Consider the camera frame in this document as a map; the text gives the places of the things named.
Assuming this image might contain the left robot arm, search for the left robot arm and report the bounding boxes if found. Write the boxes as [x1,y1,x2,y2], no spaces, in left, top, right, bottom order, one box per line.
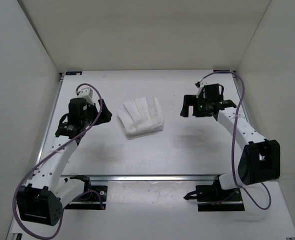
[16,97,112,226]

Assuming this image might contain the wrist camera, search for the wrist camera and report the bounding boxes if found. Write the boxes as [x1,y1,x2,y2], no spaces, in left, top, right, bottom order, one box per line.
[76,87,94,105]
[195,78,208,98]

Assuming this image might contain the purple cable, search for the purple cable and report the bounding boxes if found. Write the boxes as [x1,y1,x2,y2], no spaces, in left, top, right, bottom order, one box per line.
[194,70,272,210]
[11,83,107,239]

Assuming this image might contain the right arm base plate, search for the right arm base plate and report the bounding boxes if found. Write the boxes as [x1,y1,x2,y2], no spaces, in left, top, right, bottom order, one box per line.
[183,183,245,212]

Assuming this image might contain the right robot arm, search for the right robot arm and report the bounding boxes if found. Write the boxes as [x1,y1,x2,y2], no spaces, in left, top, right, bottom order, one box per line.
[180,83,281,201]

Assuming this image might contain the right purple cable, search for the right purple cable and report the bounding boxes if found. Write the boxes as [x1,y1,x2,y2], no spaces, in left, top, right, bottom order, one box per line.
[194,70,272,210]

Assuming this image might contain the left blue corner label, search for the left blue corner label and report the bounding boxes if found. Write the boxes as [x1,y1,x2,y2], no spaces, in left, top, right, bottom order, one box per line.
[65,71,83,76]

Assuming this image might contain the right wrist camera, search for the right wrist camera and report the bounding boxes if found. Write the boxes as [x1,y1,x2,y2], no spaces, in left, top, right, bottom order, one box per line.
[195,78,208,98]

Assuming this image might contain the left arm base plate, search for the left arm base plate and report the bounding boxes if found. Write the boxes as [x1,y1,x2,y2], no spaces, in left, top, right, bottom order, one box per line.
[65,185,108,211]

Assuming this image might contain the aluminium left side rail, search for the aluminium left side rail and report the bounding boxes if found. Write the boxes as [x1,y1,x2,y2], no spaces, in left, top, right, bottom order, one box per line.
[35,72,66,165]

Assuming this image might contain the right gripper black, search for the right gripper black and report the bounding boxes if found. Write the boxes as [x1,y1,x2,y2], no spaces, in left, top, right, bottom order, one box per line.
[180,95,211,118]

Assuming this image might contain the white pleated skirt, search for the white pleated skirt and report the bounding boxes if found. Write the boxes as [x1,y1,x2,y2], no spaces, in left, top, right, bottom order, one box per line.
[116,96,164,136]

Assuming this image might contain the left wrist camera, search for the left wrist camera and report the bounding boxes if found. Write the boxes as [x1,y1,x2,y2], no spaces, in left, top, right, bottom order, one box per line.
[76,87,94,105]

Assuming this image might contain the blue corner label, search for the blue corner label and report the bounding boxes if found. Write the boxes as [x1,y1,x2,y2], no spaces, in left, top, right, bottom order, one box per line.
[213,69,231,74]
[65,71,83,76]

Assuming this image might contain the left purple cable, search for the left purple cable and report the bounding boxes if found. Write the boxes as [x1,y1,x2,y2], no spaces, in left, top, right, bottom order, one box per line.
[11,83,107,239]

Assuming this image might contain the right blue corner label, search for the right blue corner label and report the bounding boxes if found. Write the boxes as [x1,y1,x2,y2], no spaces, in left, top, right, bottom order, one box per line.
[213,69,231,74]

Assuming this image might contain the aluminium front rail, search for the aluminium front rail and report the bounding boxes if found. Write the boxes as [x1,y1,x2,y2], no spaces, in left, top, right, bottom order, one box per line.
[89,174,217,182]

